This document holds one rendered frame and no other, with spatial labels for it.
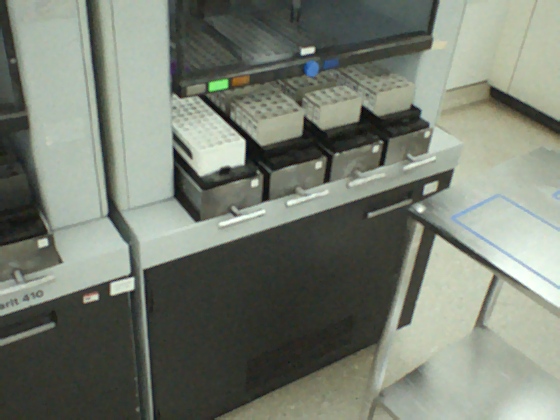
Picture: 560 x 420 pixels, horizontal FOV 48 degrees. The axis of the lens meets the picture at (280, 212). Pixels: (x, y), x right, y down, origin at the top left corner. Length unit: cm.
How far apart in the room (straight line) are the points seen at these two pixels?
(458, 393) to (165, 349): 70
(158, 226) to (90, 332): 24
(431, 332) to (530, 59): 184
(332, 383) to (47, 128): 116
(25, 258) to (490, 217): 81
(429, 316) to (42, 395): 129
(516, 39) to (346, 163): 233
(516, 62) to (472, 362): 220
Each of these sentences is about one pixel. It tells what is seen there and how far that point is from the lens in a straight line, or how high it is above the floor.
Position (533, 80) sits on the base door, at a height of 21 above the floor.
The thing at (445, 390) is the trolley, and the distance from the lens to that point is 159.
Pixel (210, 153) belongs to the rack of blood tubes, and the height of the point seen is 86.
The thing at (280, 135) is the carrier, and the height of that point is 84.
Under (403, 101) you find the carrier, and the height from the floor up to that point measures 84.
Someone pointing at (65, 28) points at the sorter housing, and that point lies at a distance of 104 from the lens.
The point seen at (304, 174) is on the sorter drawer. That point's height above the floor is 78.
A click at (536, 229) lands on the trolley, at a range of 120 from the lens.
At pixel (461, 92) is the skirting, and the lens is 360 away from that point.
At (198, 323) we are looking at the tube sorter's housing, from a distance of 138.
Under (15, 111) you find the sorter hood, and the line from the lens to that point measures 105.
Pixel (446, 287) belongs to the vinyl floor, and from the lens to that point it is 229.
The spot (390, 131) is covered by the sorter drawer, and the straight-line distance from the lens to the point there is 141.
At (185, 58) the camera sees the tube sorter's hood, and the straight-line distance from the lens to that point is 112.
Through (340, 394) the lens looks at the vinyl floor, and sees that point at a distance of 188.
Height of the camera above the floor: 147
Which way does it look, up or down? 36 degrees down
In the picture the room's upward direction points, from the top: 5 degrees clockwise
